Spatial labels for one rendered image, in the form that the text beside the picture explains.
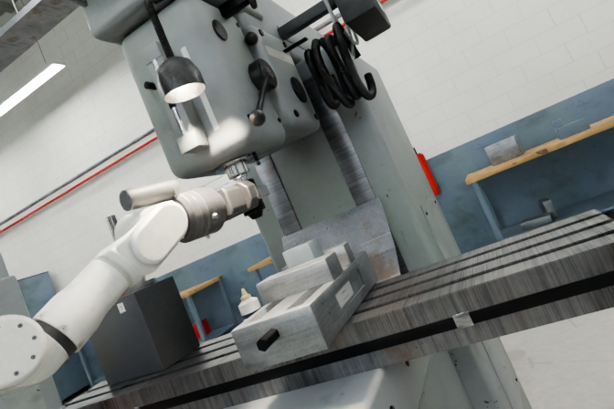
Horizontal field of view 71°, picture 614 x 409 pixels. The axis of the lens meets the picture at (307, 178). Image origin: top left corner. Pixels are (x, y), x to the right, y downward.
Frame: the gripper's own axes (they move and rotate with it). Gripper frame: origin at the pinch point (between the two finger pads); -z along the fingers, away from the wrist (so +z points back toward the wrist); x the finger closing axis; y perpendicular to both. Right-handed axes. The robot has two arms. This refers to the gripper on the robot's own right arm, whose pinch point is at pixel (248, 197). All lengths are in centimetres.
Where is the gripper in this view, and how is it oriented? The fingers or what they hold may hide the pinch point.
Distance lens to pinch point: 89.6
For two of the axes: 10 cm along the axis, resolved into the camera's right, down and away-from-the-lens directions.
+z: -5.7, 1.8, -8.0
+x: -7.2, 3.6, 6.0
